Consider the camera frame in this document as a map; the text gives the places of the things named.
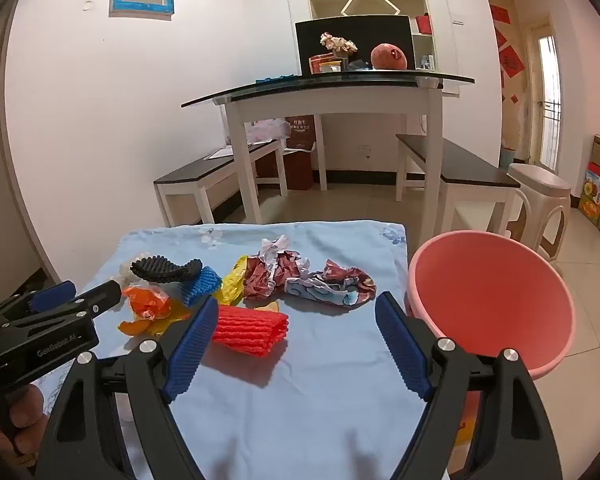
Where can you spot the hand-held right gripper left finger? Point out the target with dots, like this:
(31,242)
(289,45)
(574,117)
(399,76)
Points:
(192,355)

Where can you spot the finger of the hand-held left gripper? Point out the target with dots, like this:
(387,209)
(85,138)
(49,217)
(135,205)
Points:
(102,297)
(54,296)

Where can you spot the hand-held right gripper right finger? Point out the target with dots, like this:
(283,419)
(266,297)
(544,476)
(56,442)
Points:
(402,352)

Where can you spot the orange peel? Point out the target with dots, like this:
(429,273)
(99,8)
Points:
(267,307)
(132,328)

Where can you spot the orange and white plastic bag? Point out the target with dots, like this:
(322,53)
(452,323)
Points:
(147,302)

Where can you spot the red foam net sleeve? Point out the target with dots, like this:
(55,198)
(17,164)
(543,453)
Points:
(250,330)

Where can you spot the black foam net sleeve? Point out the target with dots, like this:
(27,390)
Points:
(162,269)

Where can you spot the blue foam net sleeve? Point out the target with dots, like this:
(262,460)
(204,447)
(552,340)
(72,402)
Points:
(202,285)

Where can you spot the blue red patterned paper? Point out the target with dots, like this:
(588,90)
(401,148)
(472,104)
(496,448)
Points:
(337,285)

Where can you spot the pink plastic bucket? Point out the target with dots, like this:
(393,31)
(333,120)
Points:
(490,295)

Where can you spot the red white paper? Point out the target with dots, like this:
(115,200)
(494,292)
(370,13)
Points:
(270,275)

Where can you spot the person's left hand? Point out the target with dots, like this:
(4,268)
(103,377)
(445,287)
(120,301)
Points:
(30,412)

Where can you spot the light blue floral cloth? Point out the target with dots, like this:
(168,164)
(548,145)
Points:
(305,410)

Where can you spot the dark top white bench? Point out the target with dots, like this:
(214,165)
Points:
(195,175)
(460,162)

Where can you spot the white paper sheets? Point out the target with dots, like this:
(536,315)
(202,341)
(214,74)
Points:
(230,152)

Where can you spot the beige plastic stool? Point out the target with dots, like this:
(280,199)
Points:
(540,185)

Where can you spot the dark red tall box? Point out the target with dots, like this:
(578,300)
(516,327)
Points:
(300,160)

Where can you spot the pale green waste bin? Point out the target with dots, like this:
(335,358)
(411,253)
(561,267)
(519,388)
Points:
(508,157)

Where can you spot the pink white plastic bag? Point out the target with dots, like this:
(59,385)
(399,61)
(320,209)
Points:
(262,131)

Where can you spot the glass top white table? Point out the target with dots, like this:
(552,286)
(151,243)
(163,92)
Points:
(330,92)

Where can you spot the small blue flat item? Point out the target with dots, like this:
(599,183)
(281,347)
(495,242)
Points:
(275,78)

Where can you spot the white balcony door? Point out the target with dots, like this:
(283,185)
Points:
(545,95)

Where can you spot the large red round fruit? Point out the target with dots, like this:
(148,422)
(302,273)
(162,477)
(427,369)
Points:
(389,56)

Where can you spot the red white packet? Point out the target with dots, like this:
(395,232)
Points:
(322,63)

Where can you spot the dried flower bouquet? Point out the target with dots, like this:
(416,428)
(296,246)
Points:
(337,44)

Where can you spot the black monitor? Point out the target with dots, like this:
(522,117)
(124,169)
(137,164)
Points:
(360,32)

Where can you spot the small red box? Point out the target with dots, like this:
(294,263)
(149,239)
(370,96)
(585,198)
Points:
(423,24)

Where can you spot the white wall socket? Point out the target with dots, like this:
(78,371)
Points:
(365,151)

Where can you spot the red square wall decoration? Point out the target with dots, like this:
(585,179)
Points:
(511,61)

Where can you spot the white wall shelf cabinet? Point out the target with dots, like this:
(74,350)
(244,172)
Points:
(365,2)

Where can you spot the red paper wall banner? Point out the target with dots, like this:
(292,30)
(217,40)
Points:
(500,14)

